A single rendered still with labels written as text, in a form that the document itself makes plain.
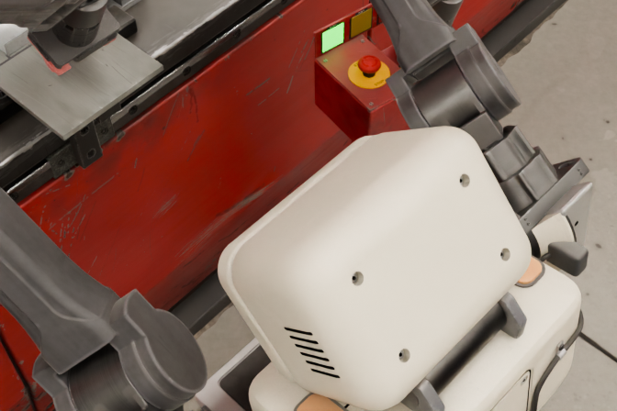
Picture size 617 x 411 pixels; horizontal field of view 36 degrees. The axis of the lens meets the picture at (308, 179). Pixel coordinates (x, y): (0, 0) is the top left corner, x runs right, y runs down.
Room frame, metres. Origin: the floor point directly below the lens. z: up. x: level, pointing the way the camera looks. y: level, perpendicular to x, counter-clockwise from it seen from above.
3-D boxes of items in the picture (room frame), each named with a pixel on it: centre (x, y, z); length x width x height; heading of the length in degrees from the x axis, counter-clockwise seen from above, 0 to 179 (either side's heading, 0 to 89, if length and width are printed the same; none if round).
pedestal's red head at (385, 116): (1.20, -0.14, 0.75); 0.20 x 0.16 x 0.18; 125
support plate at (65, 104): (1.00, 0.36, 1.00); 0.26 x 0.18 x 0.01; 46
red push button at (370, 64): (1.17, -0.11, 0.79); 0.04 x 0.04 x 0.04
